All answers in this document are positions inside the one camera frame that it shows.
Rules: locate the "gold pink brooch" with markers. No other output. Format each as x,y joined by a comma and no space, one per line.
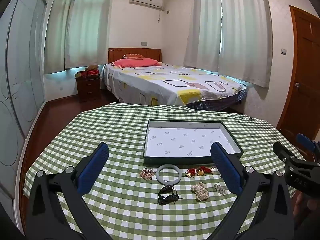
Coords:
146,174

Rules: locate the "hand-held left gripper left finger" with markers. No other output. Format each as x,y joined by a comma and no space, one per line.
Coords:
92,172

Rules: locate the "bed with patterned sheet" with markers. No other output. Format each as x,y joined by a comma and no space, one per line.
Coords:
155,80

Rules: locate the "brown wooden door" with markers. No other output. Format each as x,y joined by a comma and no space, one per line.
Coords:
302,67

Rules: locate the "brown plush toy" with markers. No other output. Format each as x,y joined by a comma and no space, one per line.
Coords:
92,67

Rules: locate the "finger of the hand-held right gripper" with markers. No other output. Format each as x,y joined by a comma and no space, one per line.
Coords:
306,141
285,152

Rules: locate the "green checked tablecloth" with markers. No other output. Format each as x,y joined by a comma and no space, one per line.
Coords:
112,130

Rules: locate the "dark wooden nightstand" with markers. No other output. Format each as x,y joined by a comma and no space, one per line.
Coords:
88,88

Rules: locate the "red knot gold charm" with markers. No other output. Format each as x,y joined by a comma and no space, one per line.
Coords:
190,173
200,172

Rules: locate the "blue plaid bed sheet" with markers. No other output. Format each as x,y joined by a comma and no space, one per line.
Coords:
220,102

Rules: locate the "pearl cluster brooch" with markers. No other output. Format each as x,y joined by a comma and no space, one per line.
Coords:
200,192

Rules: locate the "frosted glass wardrobe doors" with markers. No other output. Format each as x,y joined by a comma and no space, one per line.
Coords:
22,80

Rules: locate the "wall light switch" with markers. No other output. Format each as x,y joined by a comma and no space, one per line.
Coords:
283,51

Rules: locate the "green box tray white lining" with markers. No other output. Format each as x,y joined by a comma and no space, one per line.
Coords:
190,140

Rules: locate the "silver rhinestone brooch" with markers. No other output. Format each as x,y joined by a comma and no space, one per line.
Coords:
219,188

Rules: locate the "wide white curtain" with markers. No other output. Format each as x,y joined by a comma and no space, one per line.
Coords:
87,25
245,30

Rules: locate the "air conditioner pipe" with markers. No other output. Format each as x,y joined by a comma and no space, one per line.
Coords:
160,15

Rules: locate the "flat green red box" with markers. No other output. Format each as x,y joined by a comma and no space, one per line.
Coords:
81,74

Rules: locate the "orange cushion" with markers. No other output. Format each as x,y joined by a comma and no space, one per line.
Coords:
133,56

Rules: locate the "pink pillow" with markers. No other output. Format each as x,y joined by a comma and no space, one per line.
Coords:
135,63

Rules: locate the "wooden bed headboard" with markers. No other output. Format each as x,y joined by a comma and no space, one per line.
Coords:
117,53

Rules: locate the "pale jade bangle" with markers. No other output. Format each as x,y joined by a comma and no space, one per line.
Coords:
157,173

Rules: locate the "person's right hand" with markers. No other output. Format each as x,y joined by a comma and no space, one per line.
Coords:
303,210

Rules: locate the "narrow white curtain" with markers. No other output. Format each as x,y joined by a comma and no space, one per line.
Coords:
56,30
202,25

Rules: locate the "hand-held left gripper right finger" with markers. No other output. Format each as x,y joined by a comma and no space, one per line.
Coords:
225,171

